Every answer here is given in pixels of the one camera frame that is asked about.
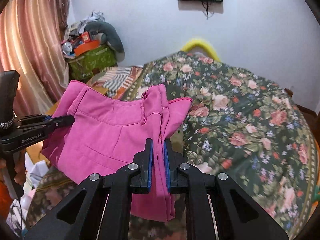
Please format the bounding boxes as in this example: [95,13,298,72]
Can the pink pants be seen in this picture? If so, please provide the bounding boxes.
[42,81,192,222]

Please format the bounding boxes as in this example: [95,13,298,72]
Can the person's left hand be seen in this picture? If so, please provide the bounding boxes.
[0,149,26,186]

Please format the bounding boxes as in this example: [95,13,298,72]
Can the wooden folding lap desk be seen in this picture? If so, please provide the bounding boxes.
[26,100,60,167]

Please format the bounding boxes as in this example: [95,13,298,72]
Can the green fabric storage box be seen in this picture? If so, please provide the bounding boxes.
[68,45,117,82]

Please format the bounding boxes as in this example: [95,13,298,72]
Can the striped blanket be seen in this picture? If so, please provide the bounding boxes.
[86,66,143,99]

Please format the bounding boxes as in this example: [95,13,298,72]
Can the orange box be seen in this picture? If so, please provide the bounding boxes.
[74,40,100,57]

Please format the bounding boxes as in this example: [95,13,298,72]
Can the pink striped curtain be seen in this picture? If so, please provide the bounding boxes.
[1,0,69,116]

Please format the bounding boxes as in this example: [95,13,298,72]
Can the floral bedspread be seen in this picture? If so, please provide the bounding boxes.
[26,50,320,240]

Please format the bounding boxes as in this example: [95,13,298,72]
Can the grey plush toy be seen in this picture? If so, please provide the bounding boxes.
[84,21,124,53]

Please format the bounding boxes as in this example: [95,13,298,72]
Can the yellow foam headboard arch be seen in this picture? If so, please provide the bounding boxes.
[181,38,221,62]

